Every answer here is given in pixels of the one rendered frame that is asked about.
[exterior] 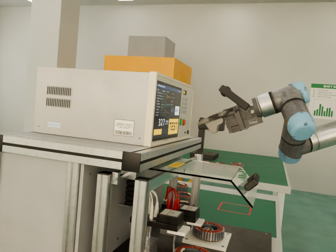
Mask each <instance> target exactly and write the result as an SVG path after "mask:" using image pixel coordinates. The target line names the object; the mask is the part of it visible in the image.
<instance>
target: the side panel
mask: <svg viewBox="0 0 336 252"><path fill-rule="evenodd" d="M80 172H81V164H79V163H73V162H66V161H60V160H53V159H47V158H41V157H34V156H28V155H21V154H15V153H8V152H1V151H0V252H74V250H75V237H76V224H77V211H78V198H79V185H80Z"/></svg>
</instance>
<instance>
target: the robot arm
mask: <svg viewBox="0 0 336 252"><path fill-rule="evenodd" d="M219 91H220V93H221V95H222V96H223V97H228V98H229V99H230V100H232V101H233V102H234V103H236V104H237V105H236V106H232V107H230V108H227V109H224V110H223V111H221V112H219V113H216V114H213V115H211V116H209V117H206V118H204V119H202V120H200V122H199V123H198V124H197V125H198V126H200V125H203V124H205V125H206V126H207V128H208V129H209V131H210V132H211V133H212V134H214V133H217V132H218V131H219V126H220V125H222V124H224V123H225V122H226V123H225V124H226V127H227V129H228V131H229V133H235V132H237V131H238V132H239V131H242V130H246V129H248V128H249V127H251V126H254V125H257V124H260V123H263V119H262V117H264V118H266V117H269V116H272V115H275V114H278V113H281V114H282V116H283V119H284V124H283V128H282V133H281V138H280V143H279V145H278V156H279V158H280V159H281V160H282V161H283V162H284V163H287V164H296V163H297V162H299V161H300V159H301V158H302V155H305V154H308V153H311V152H315V151H318V150H321V149H324V148H327V147H331V146H334V145H336V121H333V122H329V123H326V124H323V125H319V126H316V125H315V122H314V119H313V117H312V115H311V114H310V112H309V110H308V108H307V106H306V104H307V103H309V102H310V95H309V92H308V90H307V87H306V85H305V84H304V83H303V82H302V81H298V82H295V83H292V84H288V85H286V86H283V87H281V88H278V89H275V90H272V91H270V92H267V93H264V94H261V95H258V96H257V97H256V98H252V99H251V100H252V103H253V106H250V104H249V103H247V102H246V101H245V100H243V99H242V98H240V97H239V96H238V95H236V94H235V93H234V92H232V90H231V88H230V87H229V86H224V85H222V86H221V87H220V88H219ZM251 110H254V113H251Z"/></svg>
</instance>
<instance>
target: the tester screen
mask: <svg viewBox="0 0 336 252"><path fill-rule="evenodd" d="M180 101H181V90H179V89H175V88H172V87H169V86H166V85H163V84H159V83H157V90H156V102H155V113H154V125H153V136H152V139H156V138H162V137H168V136H174V135H177V134H178V133H174V134H168V130H169V119H179V115H170V109H171V106H177V107H180ZM159 119H165V125H164V126H158V123H159ZM157 129H167V133H165V134H158V135H154V130H157Z"/></svg>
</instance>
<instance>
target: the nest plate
mask: <svg viewBox="0 0 336 252"><path fill-rule="evenodd" d="M231 236H232V234H231V233H227V232H224V238H223V239H222V240H220V241H207V240H206V241H205V240H202V239H198V238H197V237H195V236H194V235H193V226H192V227H191V229H190V230H189V231H188V233H187V234H186V235H185V237H184V238H183V239H182V243H186V244H190V245H195V246H200V247H204V248H209V249H214V250H218V251H223V252H226V250H227V247H228V244H229V242H230V239H231Z"/></svg>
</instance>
